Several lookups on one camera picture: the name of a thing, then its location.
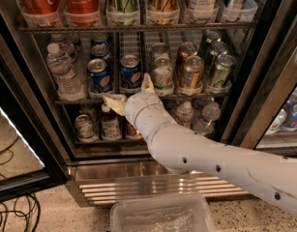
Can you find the blue pepsi can second row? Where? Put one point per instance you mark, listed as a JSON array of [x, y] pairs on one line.
[[100, 51]]

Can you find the blue pepsi can column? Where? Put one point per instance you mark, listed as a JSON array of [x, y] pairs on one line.
[[130, 72]]

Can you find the water bottle bottom shelf right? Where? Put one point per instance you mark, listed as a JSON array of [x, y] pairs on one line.
[[205, 119]]

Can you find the green soda can middle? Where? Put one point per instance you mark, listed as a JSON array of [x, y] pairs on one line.
[[214, 50]]

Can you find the silver can bottom left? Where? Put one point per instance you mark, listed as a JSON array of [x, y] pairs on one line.
[[85, 128]]

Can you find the red coca-cola bottle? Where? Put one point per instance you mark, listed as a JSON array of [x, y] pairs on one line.
[[82, 12], [41, 13]]

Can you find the pepsi can right compartment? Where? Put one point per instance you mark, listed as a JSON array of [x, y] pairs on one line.
[[290, 122]]

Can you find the green tall can top shelf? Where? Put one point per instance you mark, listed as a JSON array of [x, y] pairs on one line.
[[123, 12]]

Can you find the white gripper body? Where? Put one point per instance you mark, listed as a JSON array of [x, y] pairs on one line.
[[137, 106]]

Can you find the blue pepsi can back row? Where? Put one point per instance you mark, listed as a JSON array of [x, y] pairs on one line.
[[100, 38]]

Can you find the steel fridge vent grille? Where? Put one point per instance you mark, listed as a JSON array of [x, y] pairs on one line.
[[104, 183]]

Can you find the gold tall can top shelf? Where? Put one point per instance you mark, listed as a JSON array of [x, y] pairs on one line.
[[163, 12]]

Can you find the bronze soda can rear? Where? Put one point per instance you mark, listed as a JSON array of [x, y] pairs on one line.
[[185, 50]]

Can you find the bronze soda can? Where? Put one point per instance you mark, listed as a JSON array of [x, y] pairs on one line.
[[191, 74], [185, 50]]

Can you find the blue pepsi can front left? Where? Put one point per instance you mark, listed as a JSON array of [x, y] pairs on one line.
[[98, 71]]

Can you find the top wire shelf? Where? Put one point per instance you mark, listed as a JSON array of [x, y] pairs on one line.
[[137, 28]]

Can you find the bronze soda can front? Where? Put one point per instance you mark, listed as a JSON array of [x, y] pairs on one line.
[[191, 74]]

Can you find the orange can bottom shelf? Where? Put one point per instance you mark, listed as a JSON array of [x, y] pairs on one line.
[[132, 132]]

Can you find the red coca-cola bottle right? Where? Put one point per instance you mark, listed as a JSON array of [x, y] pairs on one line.
[[82, 12]]

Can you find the white green soda can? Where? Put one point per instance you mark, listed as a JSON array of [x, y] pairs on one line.
[[158, 50], [161, 75]]

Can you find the wire shelf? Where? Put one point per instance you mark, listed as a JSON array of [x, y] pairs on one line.
[[137, 28], [99, 98]]

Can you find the open glass fridge door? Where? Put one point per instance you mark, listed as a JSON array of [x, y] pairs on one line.
[[29, 158]]

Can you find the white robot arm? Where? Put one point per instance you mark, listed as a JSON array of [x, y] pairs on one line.
[[272, 178]]

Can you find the brown drink bottle white cap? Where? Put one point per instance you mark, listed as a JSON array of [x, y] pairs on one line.
[[110, 124]]

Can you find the clear water bottle middle shelf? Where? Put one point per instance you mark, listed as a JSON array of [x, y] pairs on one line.
[[70, 85]]

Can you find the white green soda can rear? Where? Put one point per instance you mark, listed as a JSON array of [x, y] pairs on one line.
[[158, 50]]

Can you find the white label bottle top shelf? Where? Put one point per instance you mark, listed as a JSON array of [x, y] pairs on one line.
[[201, 11]]

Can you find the clear plastic bin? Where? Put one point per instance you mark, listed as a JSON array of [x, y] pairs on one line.
[[178, 212]]

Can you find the water bottle behind front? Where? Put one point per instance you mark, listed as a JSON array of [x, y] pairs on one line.
[[65, 44]]

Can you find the blue white bottle top shelf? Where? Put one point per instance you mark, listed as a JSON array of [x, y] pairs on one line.
[[236, 10]]

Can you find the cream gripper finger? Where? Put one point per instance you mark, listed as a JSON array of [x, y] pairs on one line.
[[116, 102], [147, 84]]

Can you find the water bottle bottom shelf left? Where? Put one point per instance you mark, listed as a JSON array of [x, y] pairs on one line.
[[184, 114]]

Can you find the right glass fridge door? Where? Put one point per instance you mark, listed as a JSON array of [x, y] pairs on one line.
[[279, 84]]

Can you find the middle wire shelf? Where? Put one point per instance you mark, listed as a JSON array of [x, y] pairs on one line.
[[99, 98]]

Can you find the white green soda can front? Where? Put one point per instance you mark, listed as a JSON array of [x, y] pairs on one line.
[[161, 75]]

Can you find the red coca-cola bottle left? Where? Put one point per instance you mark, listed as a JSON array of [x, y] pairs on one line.
[[41, 13]]

